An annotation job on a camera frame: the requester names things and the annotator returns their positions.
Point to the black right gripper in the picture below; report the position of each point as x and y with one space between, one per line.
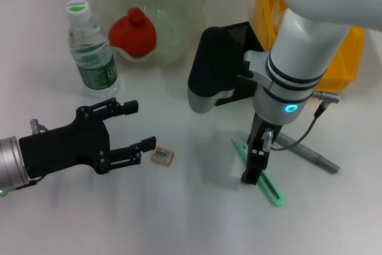
257 131

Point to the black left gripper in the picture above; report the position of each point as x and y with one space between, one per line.
65 147

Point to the green utility knife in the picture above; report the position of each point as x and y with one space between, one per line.
270 189

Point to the beige eraser with barcode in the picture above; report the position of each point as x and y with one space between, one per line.
161 155

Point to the clear green-label water bottle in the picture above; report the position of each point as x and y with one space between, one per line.
95 70

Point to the orange fruit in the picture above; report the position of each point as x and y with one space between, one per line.
132 34

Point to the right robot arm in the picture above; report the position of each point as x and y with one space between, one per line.
304 43

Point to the grey pen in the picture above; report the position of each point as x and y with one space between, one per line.
313 155

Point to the black mesh pen holder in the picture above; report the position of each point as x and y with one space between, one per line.
243 93

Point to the pale green glass fruit bowl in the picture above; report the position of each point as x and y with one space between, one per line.
179 13

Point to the yellow plastic bin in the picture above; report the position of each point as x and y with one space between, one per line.
264 13

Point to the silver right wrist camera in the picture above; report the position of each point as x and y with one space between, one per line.
212 58

